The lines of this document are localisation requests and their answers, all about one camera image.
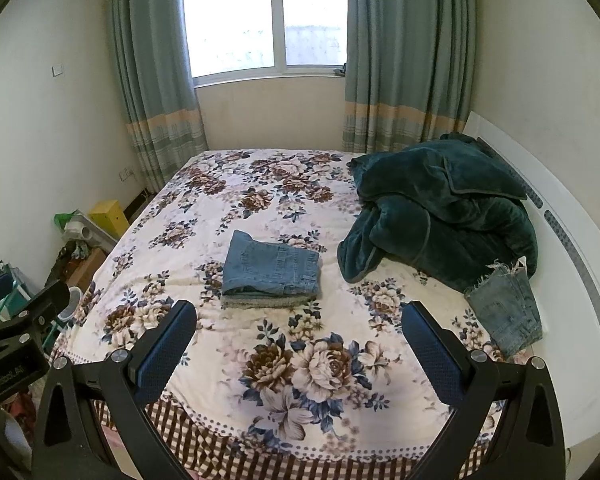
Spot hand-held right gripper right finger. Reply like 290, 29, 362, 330
401, 301, 566, 480

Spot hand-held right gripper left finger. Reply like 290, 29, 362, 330
32, 300, 198, 480

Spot blue denim pants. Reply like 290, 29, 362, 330
221, 230, 321, 297

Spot light denim pants frayed hem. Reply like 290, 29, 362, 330
464, 259, 544, 359

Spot grey-green denim pants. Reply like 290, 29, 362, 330
221, 290, 317, 310

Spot white plastic bucket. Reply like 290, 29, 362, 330
55, 287, 83, 321

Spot cardboard box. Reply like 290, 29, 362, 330
62, 247, 106, 291

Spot grey plastic pipe fitting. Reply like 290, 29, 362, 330
62, 212, 116, 248

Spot floral bedsheet with checked border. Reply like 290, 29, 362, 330
45, 149, 546, 480

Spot yellow box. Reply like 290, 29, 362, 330
89, 200, 131, 238

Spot white bed headboard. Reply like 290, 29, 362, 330
462, 110, 600, 451

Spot dark green plush blanket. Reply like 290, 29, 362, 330
337, 131, 538, 283

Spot teal striped curtain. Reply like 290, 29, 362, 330
105, 0, 208, 196
341, 0, 478, 153

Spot window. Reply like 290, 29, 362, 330
180, 0, 351, 81

